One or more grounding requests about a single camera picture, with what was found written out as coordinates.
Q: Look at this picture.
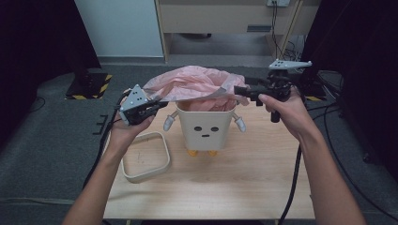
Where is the black striped stand base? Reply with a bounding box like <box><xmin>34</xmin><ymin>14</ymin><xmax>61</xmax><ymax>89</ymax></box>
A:
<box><xmin>65</xmin><ymin>72</ymin><xmax>114</xmax><ymax>101</ymax></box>
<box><xmin>299</xmin><ymin>73</ymin><xmax>329</xmax><ymax>102</ymax></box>

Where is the light wooden desk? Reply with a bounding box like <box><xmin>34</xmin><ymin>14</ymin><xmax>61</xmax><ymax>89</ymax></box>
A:
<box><xmin>154</xmin><ymin>0</ymin><xmax>323</xmax><ymax>65</ymax></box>

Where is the wall power socket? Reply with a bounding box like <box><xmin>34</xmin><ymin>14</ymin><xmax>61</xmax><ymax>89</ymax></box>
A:
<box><xmin>266</xmin><ymin>0</ymin><xmax>292</xmax><ymax>8</ymax></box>

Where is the person's right hand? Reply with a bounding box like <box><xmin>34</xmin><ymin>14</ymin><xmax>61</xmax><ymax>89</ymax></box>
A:
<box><xmin>257</xmin><ymin>86</ymin><xmax>317</xmax><ymax>142</ymax></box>

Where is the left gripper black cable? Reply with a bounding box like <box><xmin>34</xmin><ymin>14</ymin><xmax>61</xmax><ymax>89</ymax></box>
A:
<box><xmin>82</xmin><ymin>88</ymin><xmax>132</xmax><ymax>189</ymax></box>

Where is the white partition panel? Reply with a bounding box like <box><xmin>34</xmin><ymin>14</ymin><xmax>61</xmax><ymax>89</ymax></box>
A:
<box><xmin>74</xmin><ymin>0</ymin><xmax>165</xmax><ymax>58</ymax></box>

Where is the beige character trash bin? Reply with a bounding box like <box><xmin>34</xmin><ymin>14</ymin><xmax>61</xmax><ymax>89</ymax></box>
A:
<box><xmin>162</xmin><ymin>101</ymin><xmax>248</xmax><ymax>158</ymax></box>

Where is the bundle of black cables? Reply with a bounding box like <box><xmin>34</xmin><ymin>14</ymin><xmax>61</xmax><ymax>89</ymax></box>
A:
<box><xmin>271</xmin><ymin>2</ymin><xmax>302</xmax><ymax>64</ymax></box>

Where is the pink plastic bag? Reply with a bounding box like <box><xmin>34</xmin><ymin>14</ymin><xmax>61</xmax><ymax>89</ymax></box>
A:
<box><xmin>143</xmin><ymin>65</ymin><xmax>252</xmax><ymax>113</ymax></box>

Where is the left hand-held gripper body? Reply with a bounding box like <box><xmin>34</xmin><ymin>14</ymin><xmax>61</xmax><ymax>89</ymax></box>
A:
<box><xmin>118</xmin><ymin>83</ymin><xmax>158</xmax><ymax>127</ymax></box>

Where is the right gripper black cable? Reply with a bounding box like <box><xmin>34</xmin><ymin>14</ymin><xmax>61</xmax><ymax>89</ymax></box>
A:
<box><xmin>279</xmin><ymin>144</ymin><xmax>303</xmax><ymax>225</ymax></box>

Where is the long black floor cable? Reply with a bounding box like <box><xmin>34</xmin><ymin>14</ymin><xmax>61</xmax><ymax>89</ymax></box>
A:
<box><xmin>323</xmin><ymin>102</ymin><xmax>398</xmax><ymax>222</ymax></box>

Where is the black curtain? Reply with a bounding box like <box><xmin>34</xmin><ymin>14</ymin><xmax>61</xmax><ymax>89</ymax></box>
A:
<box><xmin>298</xmin><ymin>0</ymin><xmax>398</xmax><ymax>182</ymax></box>
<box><xmin>0</xmin><ymin>0</ymin><xmax>101</xmax><ymax>148</ymax></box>

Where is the thin black floor cable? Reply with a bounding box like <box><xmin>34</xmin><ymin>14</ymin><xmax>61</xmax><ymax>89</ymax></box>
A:
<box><xmin>27</xmin><ymin>96</ymin><xmax>47</xmax><ymax>114</ymax></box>

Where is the person's left hand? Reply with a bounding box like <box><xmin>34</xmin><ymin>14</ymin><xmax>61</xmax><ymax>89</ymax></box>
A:
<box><xmin>107</xmin><ymin>112</ymin><xmax>156</xmax><ymax>155</ymax></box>

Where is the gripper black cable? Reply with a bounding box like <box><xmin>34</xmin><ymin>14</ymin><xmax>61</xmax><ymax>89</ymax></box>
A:
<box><xmin>82</xmin><ymin>88</ymin><xmax>132</xmax><ymax>189</ymax></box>
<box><xmin>279</xmin><ymin>144</ymin><xmax>303</xmax><ymax>225</ymax></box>

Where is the beige square bin ring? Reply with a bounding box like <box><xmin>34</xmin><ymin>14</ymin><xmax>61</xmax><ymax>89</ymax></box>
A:
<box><xmin>120</xmin><ymin>130</ymin><xmax>172</xmax><ymax>184</ymax></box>

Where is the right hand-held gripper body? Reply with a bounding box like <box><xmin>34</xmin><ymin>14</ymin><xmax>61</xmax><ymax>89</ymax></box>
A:
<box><xmin>267</xmin><ymin>59</ymin><xmax>314</xmax><ymax>124</ymax></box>

